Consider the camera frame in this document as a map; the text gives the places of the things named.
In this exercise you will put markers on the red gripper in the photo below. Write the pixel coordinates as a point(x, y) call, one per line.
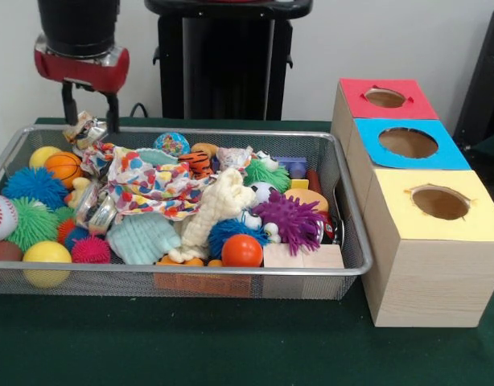
point(86, 74)

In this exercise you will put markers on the crushed patterned metal can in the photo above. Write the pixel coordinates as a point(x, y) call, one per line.
point(86, 130)

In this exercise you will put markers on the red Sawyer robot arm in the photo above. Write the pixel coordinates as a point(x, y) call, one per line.
point(78, 20)

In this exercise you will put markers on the shallow mesh bin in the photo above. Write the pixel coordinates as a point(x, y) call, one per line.
point(110, 283)

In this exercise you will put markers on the wooden box with three holes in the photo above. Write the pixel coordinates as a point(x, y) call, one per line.
point(432, 281)

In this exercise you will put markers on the yellow ball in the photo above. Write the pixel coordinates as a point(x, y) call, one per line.
point(39, 157)

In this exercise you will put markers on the globe print ball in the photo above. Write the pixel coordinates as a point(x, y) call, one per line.
point(171, 144)

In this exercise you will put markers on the colourful dotted cloth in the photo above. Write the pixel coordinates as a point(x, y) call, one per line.
point(150, 185)

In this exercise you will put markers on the white baseball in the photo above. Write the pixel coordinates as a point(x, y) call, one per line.
point(1, 217)

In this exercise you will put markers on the mint green cloth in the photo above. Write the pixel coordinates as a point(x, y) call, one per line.
point(144, 241)

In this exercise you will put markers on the blue spiky ball with eyes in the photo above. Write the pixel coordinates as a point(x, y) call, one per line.
point(227, 233)

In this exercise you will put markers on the green spiky ball with eyes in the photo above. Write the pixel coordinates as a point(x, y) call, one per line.
point(267, 173)

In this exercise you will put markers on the small soccer ball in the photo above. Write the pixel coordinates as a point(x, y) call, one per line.
point(261, 193)

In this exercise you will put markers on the smooth orange ball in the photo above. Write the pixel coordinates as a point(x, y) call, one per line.
point(242, 250)

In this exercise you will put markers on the purple spiky ball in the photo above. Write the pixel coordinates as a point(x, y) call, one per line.
point(291, 221)

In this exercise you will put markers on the dark green table cloth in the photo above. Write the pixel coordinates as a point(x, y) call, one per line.
point(190, 346)

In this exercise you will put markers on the black upright stand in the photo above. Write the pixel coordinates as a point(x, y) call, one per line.
point(484, 80)

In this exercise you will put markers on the green covered side table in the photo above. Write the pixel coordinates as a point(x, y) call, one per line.
point(492, 146)

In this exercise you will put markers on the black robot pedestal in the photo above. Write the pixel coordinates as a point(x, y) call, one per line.
point(231, 80)

